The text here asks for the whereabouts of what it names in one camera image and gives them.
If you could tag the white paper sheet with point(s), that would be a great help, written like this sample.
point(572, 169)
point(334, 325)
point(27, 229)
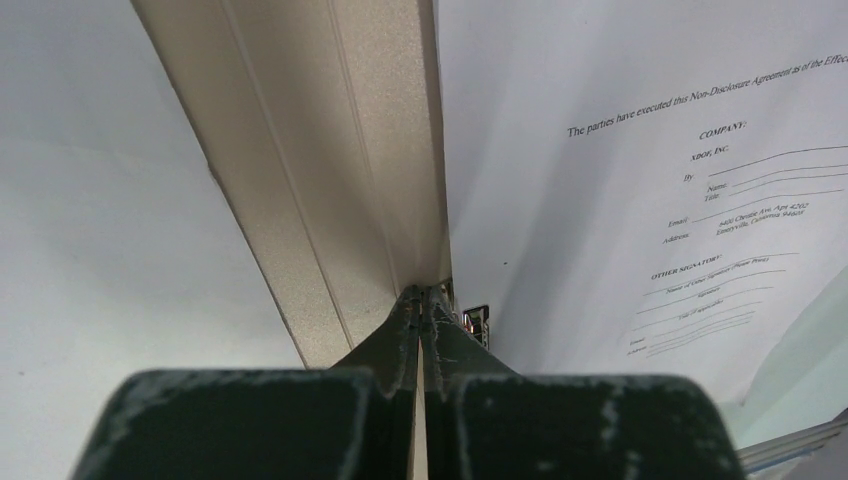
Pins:
point(119, 252)
point(643, 187)

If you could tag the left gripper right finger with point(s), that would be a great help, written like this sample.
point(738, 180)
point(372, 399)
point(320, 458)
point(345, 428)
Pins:
point(486, 421)

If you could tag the tan cardboard folder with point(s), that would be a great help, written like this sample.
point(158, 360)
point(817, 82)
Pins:
point(321, 123)

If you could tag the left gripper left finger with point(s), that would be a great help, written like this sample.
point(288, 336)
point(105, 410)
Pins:
point(353, 420)

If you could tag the silver metal folder clip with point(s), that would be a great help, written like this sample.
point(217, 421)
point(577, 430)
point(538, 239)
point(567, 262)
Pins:
point(475, 320)

